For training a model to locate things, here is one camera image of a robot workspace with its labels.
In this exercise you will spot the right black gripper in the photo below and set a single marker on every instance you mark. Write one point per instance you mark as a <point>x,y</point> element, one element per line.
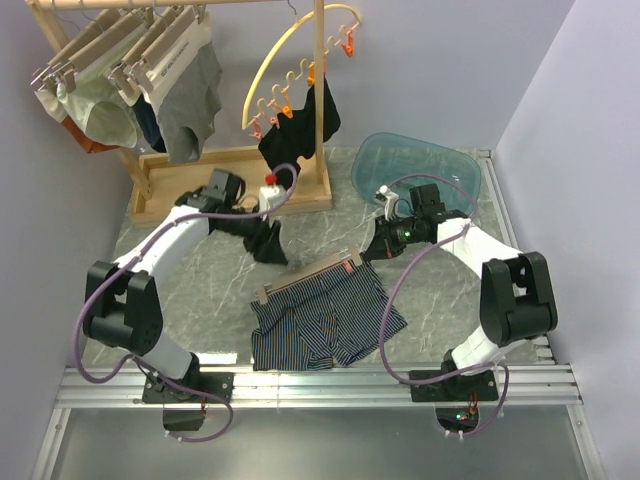
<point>384,231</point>

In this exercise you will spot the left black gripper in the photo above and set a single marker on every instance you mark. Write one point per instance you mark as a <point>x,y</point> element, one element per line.
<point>270,250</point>

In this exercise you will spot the beige clip hanger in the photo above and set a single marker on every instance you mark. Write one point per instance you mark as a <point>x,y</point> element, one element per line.
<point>344,258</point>

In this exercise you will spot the navy striped underwear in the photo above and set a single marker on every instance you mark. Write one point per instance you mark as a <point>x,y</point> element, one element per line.
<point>326,321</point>

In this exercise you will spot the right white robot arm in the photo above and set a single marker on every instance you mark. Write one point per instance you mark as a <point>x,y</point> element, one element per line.
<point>453,237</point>

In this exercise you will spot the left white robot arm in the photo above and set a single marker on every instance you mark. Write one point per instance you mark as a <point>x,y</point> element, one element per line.
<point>122,307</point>

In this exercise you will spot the black hanging underwear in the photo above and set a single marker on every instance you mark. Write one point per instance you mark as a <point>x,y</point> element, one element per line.
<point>295,137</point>

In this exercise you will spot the yellow curved clip hanger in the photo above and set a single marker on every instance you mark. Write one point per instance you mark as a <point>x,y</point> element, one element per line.
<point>256,108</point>

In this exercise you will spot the grey hanging underwear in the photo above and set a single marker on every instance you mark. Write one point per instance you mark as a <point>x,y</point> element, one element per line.
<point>185,97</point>

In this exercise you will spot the dark blue hanging underwear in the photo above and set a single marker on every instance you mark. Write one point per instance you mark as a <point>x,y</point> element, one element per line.
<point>146,118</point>

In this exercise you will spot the beige hanger with grey underwear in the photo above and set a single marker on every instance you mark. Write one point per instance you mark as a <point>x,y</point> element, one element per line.
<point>154,46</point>

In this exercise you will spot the orange hanging underwear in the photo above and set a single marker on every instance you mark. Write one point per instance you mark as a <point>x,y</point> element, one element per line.
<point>88,145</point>

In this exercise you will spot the light green hanging underwear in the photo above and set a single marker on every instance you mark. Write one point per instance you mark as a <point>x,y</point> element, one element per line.
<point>96,106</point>

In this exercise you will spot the beige hanger with green underwear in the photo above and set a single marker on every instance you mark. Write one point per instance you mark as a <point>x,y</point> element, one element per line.
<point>104,32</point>

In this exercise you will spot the blue plastic basin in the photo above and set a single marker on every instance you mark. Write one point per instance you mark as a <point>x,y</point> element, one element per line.
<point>384,157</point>

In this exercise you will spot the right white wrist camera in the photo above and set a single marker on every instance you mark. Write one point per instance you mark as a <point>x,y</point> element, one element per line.
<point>390,199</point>

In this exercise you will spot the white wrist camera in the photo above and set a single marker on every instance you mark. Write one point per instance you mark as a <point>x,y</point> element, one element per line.
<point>272,194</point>
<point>390,199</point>

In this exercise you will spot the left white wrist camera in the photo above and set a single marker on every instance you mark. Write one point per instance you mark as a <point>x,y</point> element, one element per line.
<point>272,194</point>

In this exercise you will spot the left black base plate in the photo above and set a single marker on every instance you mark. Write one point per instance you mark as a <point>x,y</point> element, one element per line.
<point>157,391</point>

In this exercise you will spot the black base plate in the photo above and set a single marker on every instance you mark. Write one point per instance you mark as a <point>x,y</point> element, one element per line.
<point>157,391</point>
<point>457,389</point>

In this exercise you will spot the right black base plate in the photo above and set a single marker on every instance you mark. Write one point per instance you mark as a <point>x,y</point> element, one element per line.
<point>457,389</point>

